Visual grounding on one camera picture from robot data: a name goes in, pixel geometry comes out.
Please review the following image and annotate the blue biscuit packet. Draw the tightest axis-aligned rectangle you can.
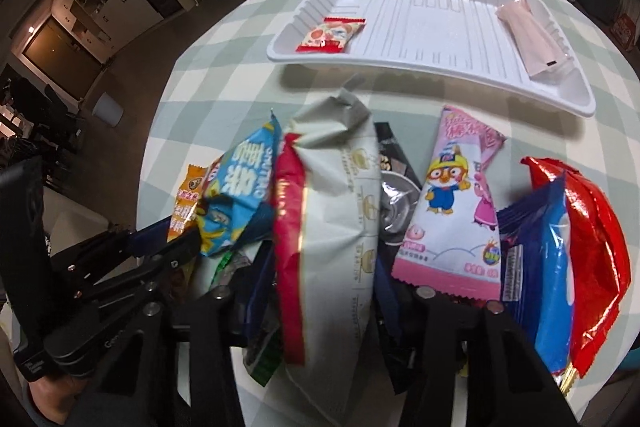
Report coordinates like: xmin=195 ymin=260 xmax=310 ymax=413
xmin=497 ymin=172 xmax=573 ymax=375

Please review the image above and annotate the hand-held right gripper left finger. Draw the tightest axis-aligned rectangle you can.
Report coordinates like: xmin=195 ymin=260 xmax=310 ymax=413
xmin=82 ymin=284 xmax=251 ymax=427

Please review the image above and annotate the pink cartoon snack packet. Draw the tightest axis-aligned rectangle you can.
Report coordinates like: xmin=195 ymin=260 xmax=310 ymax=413
xmin=391 ymin=105 xmax=507 ymax=303

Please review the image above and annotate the blue yellow snack packet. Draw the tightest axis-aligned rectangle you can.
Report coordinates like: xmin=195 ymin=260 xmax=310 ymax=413
xmin=200 ymin=112 xmax=283 ymax=258

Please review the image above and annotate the white plastic tray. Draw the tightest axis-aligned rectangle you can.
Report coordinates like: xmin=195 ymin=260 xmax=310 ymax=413
xmin=266 ymin=0 xmax=598 ymax=116

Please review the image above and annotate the red box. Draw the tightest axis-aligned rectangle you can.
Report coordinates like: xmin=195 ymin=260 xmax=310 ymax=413
xmin=612 ymin=12 xmax=638 ymax=52

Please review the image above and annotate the pale pink long packet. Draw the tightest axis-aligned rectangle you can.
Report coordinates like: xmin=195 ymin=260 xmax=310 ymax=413
xmin=495 ymin=0 xmax=571 ymax=80

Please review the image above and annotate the white trash bin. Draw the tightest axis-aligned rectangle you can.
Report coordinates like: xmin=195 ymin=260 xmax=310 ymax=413
xmin=92 ymin=93 xmax=125 ymax=125

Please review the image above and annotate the green grey snack packet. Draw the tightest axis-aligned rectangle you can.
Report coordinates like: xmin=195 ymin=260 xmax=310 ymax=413
xmin=210 ymin=252 xmax=283 ymax=388

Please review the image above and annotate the small red white snack packet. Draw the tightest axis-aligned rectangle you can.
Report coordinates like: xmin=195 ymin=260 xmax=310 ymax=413
xmin=295 ymin=17 xmax=367 ymax=54

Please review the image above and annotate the dark red foil snack packet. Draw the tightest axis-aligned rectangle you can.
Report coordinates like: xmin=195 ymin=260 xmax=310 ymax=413
xmin=272 ymin=134 xmax=308 ymax=365

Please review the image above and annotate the bright red snack packet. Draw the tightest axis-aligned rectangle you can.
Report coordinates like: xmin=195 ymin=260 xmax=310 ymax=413
xmin=520 ymin=157 xmax=632 ymax=379

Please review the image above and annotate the gold foil snack packet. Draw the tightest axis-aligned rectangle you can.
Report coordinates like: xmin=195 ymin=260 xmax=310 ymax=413
xmin=552 ymin=359 xmax=581 ymax=395

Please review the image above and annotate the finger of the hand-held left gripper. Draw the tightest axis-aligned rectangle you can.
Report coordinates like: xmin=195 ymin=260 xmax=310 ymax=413
xmin=47 ymin=227 xmax=202 ymax=338
xmin=50 ymin=216 xmax=176 ymax=280

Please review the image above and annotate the black snack packet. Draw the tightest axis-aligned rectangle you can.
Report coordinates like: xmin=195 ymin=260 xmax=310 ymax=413
xmin=372 ymin=122 xmax=426 ymax=395

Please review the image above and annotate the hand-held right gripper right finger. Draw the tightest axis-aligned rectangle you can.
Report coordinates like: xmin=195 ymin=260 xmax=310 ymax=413
xmin=400 ymin=284 xmax=583 ymax=427

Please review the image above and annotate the orange yellow snack packet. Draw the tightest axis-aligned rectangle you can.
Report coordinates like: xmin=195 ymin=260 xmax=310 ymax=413
xmin=167 ymin=164 xmax=211 ymax=243

